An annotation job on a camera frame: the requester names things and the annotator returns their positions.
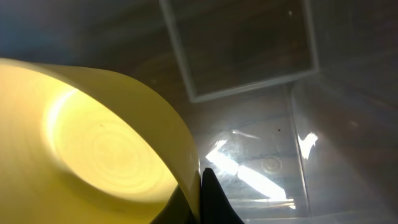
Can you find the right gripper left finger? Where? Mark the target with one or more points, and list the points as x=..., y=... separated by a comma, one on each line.
x=176, y=211

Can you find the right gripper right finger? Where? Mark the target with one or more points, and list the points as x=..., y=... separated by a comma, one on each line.
x=215, y=207

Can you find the yellow small bowl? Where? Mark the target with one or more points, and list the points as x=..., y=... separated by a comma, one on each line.
x=85, y=145

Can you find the clear plastic storage container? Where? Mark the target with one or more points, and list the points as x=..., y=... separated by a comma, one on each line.
x=304, y=91

